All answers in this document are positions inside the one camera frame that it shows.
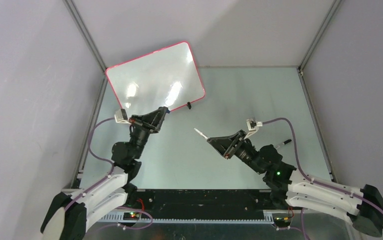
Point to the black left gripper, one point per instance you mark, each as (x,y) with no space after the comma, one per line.
(152,121)

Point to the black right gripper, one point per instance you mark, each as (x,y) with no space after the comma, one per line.
(226,145)

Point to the white whiteboard marker pen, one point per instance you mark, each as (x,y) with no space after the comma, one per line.
(201,133)

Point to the pink-framed whiteboard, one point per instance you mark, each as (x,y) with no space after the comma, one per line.
(168,77)

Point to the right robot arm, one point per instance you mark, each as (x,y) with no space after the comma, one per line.
(360,207)

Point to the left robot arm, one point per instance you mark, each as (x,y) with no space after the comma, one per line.
(112,175)

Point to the black marker pen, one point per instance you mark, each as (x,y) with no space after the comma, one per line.
(283,144)

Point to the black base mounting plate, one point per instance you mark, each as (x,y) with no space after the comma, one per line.
(204,204)

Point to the right controller board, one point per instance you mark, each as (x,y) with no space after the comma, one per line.
(281,223)

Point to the controller board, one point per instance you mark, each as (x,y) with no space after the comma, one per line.
(281,223)
(131,216)

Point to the left controller board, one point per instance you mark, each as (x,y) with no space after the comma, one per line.
(131,216)

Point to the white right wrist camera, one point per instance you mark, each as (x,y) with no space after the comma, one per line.
(252,126)

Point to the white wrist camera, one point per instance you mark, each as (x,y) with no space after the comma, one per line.
(252,126)
(121,117)

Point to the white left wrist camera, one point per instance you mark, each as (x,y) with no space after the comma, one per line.
(121,117)

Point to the aluminium frame rail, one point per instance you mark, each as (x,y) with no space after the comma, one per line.
(82,208)

